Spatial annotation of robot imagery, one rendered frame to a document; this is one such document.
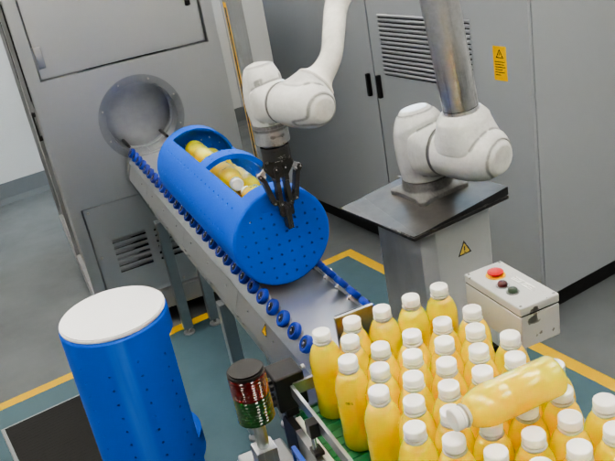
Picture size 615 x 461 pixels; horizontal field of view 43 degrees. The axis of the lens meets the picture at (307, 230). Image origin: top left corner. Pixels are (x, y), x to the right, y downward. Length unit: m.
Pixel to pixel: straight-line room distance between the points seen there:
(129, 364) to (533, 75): 2.02
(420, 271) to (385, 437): 1.02
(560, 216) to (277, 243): 1.76
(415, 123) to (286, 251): 0.54
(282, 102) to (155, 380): 0.78
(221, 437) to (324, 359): 1.66
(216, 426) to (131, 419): 1.26
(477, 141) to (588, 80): 1.44
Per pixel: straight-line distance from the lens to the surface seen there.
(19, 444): 3.39
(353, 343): 1.60
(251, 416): 1.32
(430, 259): 2.38
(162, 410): 2.11
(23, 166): 6.88
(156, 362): 2.05
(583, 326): 3.66
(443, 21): 2.11
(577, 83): 3.51
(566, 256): 3.72
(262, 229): 2.11
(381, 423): 1.46
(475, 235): 2.46
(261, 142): 1.99
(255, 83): 1.94
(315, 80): 1.85
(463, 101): 2.18
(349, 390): 1.55
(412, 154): 2.33
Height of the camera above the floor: 1.96
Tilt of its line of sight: 24 degrees down
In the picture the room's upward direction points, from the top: 11 degrees counter-clockwise
